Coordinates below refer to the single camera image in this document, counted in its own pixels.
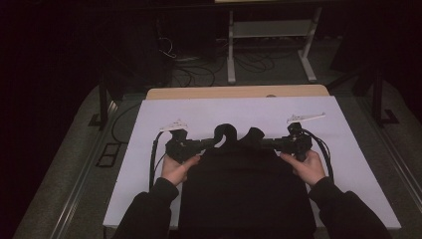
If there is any white thin cable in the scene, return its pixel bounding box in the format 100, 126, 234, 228
157, 36, 177, 60

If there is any black tank top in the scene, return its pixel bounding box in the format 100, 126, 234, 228
177, 122, 317, 239

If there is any metal floor rail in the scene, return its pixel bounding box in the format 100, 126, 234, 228
49, 99, 118, 239
356, 96, 422, 203

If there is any person's left hand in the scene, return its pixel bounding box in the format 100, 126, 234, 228
160, 153, 202, 187

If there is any black floor cable bundle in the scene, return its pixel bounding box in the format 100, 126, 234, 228
170, 49, 277, 88

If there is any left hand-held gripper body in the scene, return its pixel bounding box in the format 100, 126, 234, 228
158, 119, 203, 164

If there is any white metal desk frame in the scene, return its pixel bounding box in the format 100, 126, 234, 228
226, 6, 323, 85

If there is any left hand-held gripper cable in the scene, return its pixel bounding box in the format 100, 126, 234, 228
148, 130, 174, 191

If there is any white table mat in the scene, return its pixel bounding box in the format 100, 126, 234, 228
103, 96, 402, 231

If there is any right hand-held gripper cable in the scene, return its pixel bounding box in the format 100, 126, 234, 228
302, 128, 334, 182

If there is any hand-held gripper cable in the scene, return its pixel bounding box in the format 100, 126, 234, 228
302, 128, 334, 182
148, 130, 174, 191

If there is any black floor cable loop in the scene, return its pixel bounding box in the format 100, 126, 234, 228
110, 103, 142, 145

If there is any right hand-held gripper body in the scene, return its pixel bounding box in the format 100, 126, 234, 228
276, 112, 326, 162

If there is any black floor socket frame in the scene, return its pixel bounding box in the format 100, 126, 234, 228
96, 142, 122, 168

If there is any person's right hand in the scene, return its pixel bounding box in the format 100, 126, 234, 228
279, 148, 326, 187

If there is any black metal stand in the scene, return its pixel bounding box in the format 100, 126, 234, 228
326, 64, 401, 127
88, 71, 125, 130

